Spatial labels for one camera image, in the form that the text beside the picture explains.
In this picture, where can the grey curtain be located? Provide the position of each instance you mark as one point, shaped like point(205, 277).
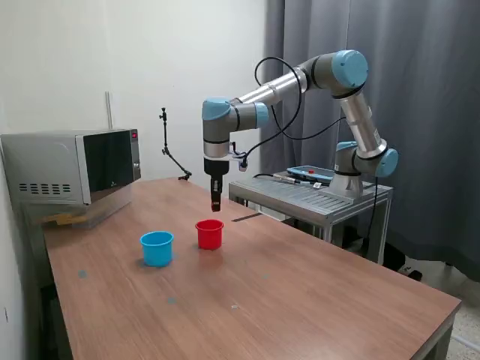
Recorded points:
point(431, 112)

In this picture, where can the blue plastic cup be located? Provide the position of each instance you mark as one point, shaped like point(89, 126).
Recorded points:
point(157, 251)

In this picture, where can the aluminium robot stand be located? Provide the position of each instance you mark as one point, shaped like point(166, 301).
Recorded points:
point(300, 197)

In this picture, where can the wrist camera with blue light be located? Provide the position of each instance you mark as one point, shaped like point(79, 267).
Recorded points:
point(240, 159)

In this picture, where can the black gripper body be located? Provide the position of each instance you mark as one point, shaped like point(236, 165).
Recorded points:
point(216, 167)

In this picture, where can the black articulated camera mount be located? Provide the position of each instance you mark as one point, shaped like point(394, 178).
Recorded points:
point(165, 138)

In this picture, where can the silver microwave oven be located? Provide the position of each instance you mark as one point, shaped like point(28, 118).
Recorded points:
point(48, 165)

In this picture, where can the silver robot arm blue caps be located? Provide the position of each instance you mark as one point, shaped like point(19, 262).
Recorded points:
point(300, 82)

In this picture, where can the black and white shoe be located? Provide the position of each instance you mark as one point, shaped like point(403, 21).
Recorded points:
point(412, 273)

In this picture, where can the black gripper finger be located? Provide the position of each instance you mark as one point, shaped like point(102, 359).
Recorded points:
point(217, 189)
point(211, 189)

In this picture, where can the red plastic cup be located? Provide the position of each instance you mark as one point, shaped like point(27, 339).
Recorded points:
point(209, 238)

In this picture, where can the black item on floor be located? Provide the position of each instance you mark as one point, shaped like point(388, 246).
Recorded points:
point(395, 257)

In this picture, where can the blue teach pendant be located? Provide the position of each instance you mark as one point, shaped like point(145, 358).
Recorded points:
point(311, 174)

